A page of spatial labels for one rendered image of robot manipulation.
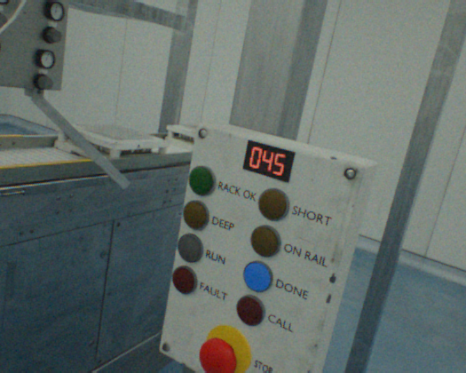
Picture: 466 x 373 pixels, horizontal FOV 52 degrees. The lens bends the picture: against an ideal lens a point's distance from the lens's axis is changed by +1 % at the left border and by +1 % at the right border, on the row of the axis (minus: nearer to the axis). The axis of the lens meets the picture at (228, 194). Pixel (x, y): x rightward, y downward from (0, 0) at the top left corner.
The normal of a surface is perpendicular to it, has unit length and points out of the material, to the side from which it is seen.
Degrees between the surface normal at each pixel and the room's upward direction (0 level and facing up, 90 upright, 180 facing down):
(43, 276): 90
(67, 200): 90
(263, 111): 90
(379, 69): 90
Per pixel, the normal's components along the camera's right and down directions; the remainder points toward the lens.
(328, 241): -0.51, 0.12
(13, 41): 0.84, 0.29
